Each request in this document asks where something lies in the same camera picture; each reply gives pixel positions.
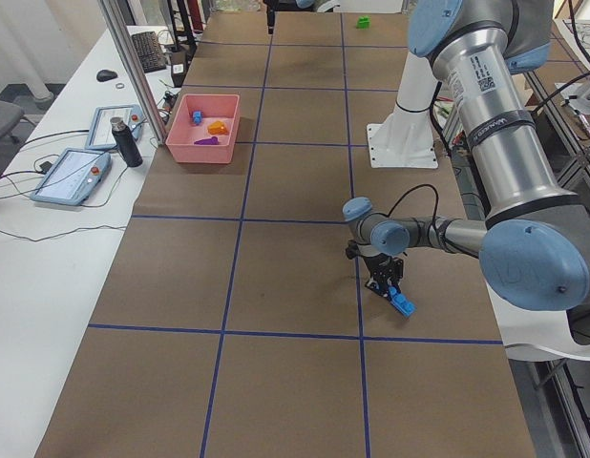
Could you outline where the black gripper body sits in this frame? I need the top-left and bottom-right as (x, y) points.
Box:
(345, 240), (404, 285)

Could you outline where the long blue studded block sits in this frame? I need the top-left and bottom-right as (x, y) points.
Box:
(389, 286), (416, 318)

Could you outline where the green double block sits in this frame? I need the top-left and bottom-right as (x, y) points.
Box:
(356, 15), (370, 29)

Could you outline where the small blue block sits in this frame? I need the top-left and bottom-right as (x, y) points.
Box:
(192, 111), (203, 126)

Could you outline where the orange block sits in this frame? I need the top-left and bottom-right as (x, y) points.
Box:
(207, 120), (230, 135)

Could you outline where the purple block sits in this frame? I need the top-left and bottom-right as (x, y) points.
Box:
(194, 136), (220, 146)

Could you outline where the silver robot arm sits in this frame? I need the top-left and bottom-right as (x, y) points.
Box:
(343, 1), (590, 311)

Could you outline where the brown cardboard box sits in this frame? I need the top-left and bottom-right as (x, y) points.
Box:
(169, 51), (188, 88)

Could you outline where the pink plastic box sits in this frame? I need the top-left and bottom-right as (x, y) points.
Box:
(166, 94), (240, 164)

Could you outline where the black keyboard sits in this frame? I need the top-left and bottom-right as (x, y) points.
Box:
(131, 31), (166, 73)

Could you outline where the black computer mouse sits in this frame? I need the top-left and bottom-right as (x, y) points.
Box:
(95, 69), (118, 82)

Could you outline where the black bottle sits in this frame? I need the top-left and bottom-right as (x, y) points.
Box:
(110, 116), (143, 168)

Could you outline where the upper teach pendant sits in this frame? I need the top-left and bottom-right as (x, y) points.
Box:
(84, 103), (148, 151)

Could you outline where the teach pendant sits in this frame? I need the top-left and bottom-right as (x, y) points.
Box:
(84, 103), (148, 151)
(30, 148), (112, 206)

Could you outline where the lower teach pendant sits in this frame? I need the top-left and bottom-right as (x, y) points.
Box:
(30, 148), (112, 206)

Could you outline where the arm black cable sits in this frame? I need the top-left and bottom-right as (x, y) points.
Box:
(386, 183), (442, 225)

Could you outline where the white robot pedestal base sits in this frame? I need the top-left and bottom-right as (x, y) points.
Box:
(366, 52), (438, 169)

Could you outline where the aluminium frame post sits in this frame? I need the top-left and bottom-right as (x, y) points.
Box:
(97, 0), (167, 145)

